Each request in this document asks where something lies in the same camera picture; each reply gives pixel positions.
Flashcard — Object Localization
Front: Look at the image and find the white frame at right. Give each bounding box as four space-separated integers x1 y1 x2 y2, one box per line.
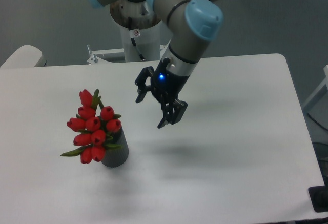
301 65 327 113

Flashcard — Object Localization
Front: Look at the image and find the red tulip bouquet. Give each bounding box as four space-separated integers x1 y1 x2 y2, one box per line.
61 89 122 164

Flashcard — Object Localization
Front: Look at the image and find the grey ribbed vase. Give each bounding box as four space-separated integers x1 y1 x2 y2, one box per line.
101 128 129 168

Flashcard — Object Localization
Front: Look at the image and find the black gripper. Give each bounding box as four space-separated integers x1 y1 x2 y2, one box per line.
135 57 189 129

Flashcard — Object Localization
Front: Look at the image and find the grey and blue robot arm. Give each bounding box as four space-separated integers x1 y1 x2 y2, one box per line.
89 0 223 128

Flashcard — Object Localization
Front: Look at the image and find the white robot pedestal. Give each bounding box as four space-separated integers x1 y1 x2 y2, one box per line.
87 0 168 65

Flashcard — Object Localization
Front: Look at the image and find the black device at table edge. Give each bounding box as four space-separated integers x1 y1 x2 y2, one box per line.
308 186 327 213

